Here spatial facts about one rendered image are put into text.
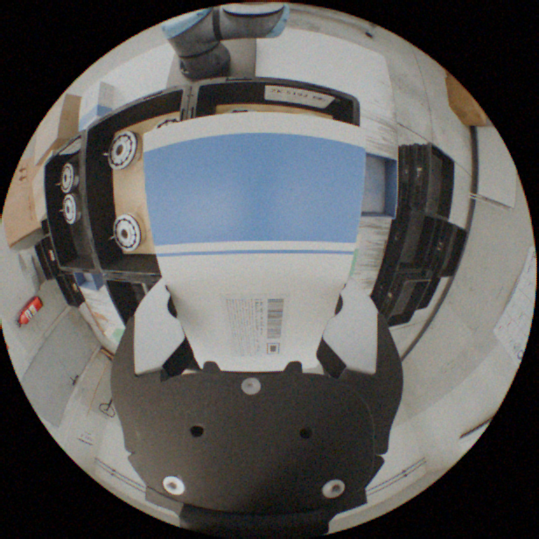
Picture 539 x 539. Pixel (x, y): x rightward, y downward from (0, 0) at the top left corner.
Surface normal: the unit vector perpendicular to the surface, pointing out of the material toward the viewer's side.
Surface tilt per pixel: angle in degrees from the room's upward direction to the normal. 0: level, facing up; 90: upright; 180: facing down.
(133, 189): 0
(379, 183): 0
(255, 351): 0
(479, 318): 90
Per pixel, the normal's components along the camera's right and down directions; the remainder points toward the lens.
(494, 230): -1.00, 0.01
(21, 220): 0.99, 0.08
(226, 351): 0.04, 0.48
